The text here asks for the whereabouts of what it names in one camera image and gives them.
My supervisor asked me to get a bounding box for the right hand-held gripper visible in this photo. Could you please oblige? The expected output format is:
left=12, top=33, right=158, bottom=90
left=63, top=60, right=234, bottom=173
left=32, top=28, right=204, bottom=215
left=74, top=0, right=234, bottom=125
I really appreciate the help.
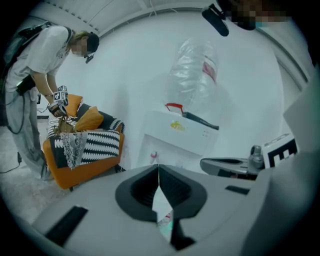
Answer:
left=199, top=134, right=300, bottom=179

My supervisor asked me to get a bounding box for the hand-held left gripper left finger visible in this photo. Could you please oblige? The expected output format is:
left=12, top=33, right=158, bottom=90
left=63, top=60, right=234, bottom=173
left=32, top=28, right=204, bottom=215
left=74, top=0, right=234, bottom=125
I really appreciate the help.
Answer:
left=32, top=164, right=176, bottom=256

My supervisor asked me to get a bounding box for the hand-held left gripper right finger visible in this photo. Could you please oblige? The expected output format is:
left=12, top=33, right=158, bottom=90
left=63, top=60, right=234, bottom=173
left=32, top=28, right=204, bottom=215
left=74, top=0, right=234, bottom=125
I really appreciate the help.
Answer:
left=158, top=164, right=272, bottom=256

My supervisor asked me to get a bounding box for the black rectangular box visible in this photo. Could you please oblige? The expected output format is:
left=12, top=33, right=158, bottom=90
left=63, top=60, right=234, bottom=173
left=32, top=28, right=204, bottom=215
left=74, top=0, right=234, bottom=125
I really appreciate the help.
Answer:
left=182, top=111, right=220, bottom=131

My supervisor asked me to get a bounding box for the small packet in jaws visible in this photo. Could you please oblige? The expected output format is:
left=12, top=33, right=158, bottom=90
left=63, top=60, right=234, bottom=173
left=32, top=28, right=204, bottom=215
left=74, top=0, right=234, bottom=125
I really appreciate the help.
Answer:
left=159, top=209, right=174, bottom=223

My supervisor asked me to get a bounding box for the orange sofa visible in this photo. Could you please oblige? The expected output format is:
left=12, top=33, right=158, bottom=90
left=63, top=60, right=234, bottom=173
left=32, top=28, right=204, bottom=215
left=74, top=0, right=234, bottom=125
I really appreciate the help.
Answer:
left=42, top=93, right=126, bottom=191

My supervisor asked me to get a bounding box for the white water dispenser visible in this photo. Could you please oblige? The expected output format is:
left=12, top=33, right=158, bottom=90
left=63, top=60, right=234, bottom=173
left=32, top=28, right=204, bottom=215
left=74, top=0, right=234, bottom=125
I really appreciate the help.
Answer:
left=136, top=109, right=220, bottom=174

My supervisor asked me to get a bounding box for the black white striped blanket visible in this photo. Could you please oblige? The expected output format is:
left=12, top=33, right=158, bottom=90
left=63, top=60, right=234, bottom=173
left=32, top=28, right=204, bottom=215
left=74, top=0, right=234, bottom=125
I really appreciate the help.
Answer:
left=47, top=102, right=125, bottom=170

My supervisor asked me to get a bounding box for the grey fringed throw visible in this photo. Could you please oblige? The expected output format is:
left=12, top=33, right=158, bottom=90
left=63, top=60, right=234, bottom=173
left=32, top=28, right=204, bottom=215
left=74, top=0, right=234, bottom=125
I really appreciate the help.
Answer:
left=61, top=132, right=89, bottom=171

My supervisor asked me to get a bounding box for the large clear water bottle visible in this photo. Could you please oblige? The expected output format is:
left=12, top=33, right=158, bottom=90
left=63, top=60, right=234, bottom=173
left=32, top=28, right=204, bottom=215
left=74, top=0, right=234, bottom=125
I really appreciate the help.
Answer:
left=166, top=37, right=221, bottom=121

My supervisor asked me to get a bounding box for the brown handbag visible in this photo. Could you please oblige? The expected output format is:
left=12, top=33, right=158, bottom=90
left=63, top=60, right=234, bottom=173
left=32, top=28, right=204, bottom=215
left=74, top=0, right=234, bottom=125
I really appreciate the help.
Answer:
left=57, top=115, right=76, bottom=135

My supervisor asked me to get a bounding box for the orange cushion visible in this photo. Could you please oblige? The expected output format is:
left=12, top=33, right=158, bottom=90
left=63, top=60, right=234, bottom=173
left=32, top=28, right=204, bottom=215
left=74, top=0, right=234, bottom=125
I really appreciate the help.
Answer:
left=74, top=106, right=105, bottom=132
left=65, top=94, right=84, bottom=118

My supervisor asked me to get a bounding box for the black waist pack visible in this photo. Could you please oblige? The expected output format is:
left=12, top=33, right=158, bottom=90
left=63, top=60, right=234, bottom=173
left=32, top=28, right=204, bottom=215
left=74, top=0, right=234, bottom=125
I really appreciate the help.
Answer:
left=16, top=74, right=37, bottom=96

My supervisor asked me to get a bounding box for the person's head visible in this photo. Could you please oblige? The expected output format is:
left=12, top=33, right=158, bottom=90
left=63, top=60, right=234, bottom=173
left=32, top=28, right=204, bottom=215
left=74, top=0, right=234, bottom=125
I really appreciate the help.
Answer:
left=231, top=0, right=292, bottom=31

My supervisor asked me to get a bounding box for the black backpack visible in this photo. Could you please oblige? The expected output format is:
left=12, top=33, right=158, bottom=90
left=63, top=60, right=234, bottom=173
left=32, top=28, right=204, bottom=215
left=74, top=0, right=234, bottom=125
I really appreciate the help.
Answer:
left=3, top=21, right=51, bottom=66

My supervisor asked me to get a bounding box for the black cable with adapter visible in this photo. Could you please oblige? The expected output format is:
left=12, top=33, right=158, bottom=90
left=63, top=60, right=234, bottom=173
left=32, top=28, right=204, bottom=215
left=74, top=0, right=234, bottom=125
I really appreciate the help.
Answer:
left=0, top=151, right=24, bottom=175

